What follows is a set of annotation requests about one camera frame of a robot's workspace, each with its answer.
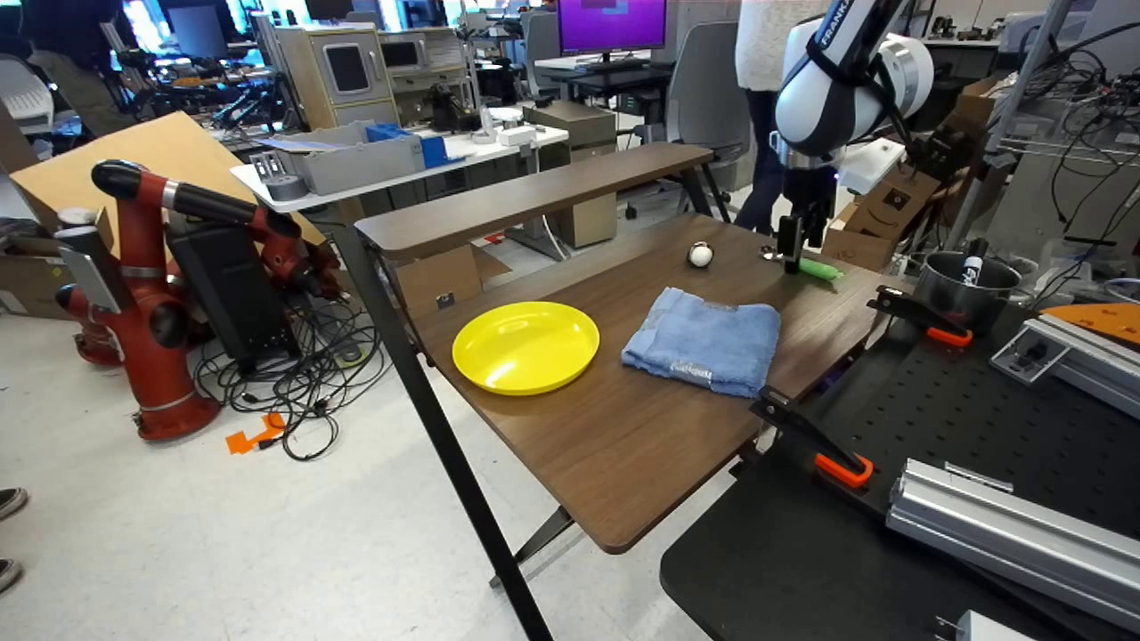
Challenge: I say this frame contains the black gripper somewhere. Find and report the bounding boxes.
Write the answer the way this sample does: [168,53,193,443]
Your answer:
[778,160,841,277]

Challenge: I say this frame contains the raised wooden desk shelf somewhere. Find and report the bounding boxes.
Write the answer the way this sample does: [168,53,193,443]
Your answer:
[354,138,717,261]

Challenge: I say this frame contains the stacked cardboard boxes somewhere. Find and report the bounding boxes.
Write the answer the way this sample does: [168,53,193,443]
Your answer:
[821,155,955,274]

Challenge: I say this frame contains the blue folded towel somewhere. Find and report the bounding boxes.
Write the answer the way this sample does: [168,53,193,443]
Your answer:
[615,284,784,404]

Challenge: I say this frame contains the white bottle black cap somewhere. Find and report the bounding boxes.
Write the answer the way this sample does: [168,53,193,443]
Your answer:
[958,236,991,290]

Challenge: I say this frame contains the silver metal box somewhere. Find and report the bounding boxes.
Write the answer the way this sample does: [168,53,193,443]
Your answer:
[991,317,1071,389]

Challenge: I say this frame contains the yellow round plate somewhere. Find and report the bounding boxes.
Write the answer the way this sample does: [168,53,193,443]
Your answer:
[449,300,607,398]

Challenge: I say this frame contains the purple screen monitor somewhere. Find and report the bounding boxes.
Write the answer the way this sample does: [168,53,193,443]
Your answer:
[557,0,669,57]

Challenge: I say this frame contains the orange board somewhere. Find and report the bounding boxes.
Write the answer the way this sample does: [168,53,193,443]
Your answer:
[1044,300,1140,354]

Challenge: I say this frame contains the white work table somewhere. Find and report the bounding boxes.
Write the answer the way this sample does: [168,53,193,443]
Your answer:
[227,112,574,220]

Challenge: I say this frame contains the black perforated table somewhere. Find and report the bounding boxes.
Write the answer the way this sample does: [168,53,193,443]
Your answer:
[657,313,1140,641]

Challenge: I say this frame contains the aluminium extrusion profile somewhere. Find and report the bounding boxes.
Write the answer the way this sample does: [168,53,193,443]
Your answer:
[885,455,1140,633]

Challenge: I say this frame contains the small cardboard box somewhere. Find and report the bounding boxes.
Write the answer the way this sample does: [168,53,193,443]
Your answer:
[390,241,489,320]

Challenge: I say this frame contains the grey bin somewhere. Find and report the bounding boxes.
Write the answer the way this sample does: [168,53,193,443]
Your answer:
[297,133,432,195]

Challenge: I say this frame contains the beige machine with screen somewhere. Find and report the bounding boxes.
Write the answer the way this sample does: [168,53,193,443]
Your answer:
[257,14,404,136]

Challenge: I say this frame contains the orange floor piece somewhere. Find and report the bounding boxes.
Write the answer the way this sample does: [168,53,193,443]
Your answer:
[225,408,291,459]

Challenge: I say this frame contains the red robot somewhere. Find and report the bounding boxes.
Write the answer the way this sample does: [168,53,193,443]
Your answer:
[58,155,348,445]

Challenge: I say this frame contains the large flat cardboard sheet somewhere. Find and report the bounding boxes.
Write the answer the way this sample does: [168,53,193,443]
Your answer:
[6,112,326,261]

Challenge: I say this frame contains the black clamp orange handle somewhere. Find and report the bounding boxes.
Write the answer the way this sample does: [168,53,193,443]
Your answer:
[747,386,880,496]
[866,281,975,354]

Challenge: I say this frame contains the hanging black cables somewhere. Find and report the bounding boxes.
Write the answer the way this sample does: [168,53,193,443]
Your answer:
[1031,66,1140,300]

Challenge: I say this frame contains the black floor cable tangle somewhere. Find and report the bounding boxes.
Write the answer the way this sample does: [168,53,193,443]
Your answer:
[193,296,394,465]

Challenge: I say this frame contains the dark wire basket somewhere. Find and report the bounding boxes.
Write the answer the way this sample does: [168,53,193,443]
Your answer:
[246,145,312,202]

